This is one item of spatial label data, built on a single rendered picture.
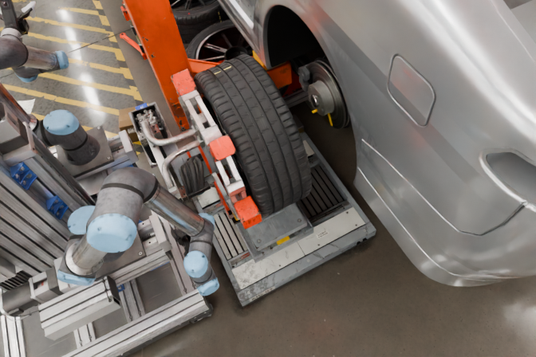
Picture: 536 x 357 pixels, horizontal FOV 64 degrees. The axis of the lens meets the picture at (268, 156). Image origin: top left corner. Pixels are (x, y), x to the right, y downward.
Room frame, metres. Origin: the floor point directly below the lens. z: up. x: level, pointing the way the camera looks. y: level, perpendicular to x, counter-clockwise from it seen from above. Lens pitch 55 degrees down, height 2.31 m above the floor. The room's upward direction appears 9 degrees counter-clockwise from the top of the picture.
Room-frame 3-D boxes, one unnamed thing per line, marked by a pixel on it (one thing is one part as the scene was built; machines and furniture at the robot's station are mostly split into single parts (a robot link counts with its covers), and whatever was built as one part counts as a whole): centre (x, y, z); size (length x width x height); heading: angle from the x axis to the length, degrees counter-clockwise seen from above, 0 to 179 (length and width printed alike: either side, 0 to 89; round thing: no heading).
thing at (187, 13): (2.78, 0.35, 0.39); 0.66 x 0.66 x 0.24
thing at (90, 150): (1.21, 0.81, 0.87); 0.15 x 0.15 x 0.10
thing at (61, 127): (1.21, 0.81, 0.98); 0.13 x 0.12 x 0.14; 94
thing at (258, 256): (1.15, 0.07, 0.13); 0.50 x 0.36 x 0.10; 19
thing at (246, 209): (0.76, 0.11, 0.85); 0.09 x 0.08 x 0.07; 19
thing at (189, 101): (1.06, 0.22, 0.85); 0.54 x 0.07 x 0.54; 19
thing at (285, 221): (1.11, 0.06, 0.32); 0.40 x 0.30 x 0.28; 19
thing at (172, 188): (0.92, 0.30, 1.03); 0.19 x 0.18 x 0.11; 109
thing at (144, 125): (1.11, 0.37, 1.03); 0.19 x 0.18 x 0.11; 109
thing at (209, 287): (0.54, 0.29, 0.85); 0.11 x 0.08 x 0.09; 19
